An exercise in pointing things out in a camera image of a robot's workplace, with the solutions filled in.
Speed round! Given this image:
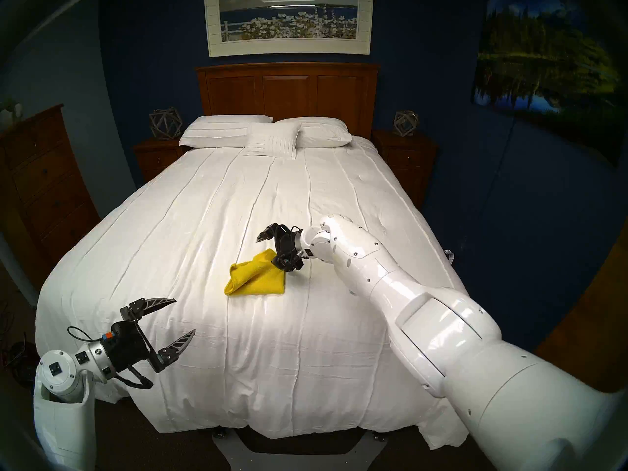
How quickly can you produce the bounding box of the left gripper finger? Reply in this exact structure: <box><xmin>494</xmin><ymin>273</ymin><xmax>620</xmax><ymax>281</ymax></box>
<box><xmin>120</xmin><ymin>298</ymin><xmax>177</xmax><ymax>323</ymax></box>
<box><xmin>156</xmin><ymin>329</ymin><xmax>196</xmax><ymax>373</ymax></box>

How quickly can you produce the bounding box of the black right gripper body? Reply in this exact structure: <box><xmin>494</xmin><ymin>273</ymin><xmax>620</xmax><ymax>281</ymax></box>
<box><xmin>278</xmin><ymin>226</ymin><xmax>308</xmax><ymax>273</ymax></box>

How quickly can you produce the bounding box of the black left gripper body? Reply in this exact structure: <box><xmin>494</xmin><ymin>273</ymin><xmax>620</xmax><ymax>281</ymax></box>
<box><xmin>104</xmin><ymin>322</ymin><xmax>163</xmax><ymax>374</ymax></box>

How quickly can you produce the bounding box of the yellow hand towel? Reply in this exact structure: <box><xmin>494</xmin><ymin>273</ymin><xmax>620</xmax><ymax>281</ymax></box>
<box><xmin>224</xmin><ymin>248</ymin><xmax>287</xmax><ymax>296</ymax></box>

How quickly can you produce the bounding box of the white bed with duvet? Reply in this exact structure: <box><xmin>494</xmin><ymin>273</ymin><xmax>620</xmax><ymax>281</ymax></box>
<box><xmin>35</xmin><ymin>134</ymin><xmax>484</xmax><ymax>450</ymax></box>

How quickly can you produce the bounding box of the small pleated white cushion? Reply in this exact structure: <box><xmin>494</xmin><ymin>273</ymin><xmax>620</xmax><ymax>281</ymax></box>
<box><xmin>242</xmin><ymin>122</ymin><xmax>302</xmax><ymax>160</ymax></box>

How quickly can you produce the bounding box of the white bed pillow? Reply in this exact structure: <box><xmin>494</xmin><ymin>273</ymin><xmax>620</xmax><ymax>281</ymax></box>
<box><xmin>179</xmin><ymin>115</ymin><xmax>273</xmax><ymax>149</ymax></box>
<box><xmin>275</xmin><ymin>117</ymin><xmax>352</xmax><ymax>149</ymax></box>

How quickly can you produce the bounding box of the brown wooden nightstand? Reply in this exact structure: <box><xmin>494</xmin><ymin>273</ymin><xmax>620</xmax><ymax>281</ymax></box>
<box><xmin>132</xmin><ymin>139</ymin><xmax>189</xmax><ymax>183</ymax></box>
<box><xmin>371</xmin><ymin>130</ymin><xmax>440</xmax><ymax>210</ymax></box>

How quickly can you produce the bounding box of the brown wooden headboard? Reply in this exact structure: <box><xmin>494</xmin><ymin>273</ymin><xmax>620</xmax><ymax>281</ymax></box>
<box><xmin>194</xmin><ymin>62</ymin><xmax>381</xmax><ymax>139</ymax></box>

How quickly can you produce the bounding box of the brown wooden dresser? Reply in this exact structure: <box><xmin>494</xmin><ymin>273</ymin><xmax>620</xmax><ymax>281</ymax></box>
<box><xmin>0</xmin><ymin>104</ymin><xmax>101</xmax><ymax>289</ymax></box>

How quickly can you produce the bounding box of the white framed flower picture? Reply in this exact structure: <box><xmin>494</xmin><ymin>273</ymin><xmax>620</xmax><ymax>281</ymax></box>
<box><xmin>204</xmin><ymin>0</ymin><xmax>374</xmax><ymax>58</ymax></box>

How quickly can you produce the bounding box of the forest lake canvas print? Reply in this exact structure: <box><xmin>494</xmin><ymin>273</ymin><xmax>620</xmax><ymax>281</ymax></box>
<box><xmin>471</xmin><ymin>0</ymin><xmax>626</xmax><ymax>166</ymax></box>

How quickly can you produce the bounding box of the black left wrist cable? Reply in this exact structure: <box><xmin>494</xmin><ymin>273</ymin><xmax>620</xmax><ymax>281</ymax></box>
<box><xmin>67</xmin><ymin>326</ymin><xmax>154</xmax><ymax>390</ymax></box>

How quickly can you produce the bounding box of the coiled black floor cable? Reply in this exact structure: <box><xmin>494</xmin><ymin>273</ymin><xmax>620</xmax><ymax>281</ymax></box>
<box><xmin>7</xmin><ymin>340</ymin><xmax>45</xmax><ymax>392</ymax></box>

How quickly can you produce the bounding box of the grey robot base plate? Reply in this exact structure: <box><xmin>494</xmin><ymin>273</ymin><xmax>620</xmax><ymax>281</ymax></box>
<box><xmin>212</xmin><ymin>428</ymin><xmax>388</xmax><ymax>471</ymax></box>

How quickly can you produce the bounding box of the geometric wire ornament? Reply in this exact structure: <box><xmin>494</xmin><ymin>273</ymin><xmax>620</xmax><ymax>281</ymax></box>
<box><xmin>392</xmin><ymin>110</ymin><xmax>419</xmax><ymax>137</ymax></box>
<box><xmin>149</xmin><ymin>107</ymin><xmax>183</xmax><ymax>141</ymax></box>

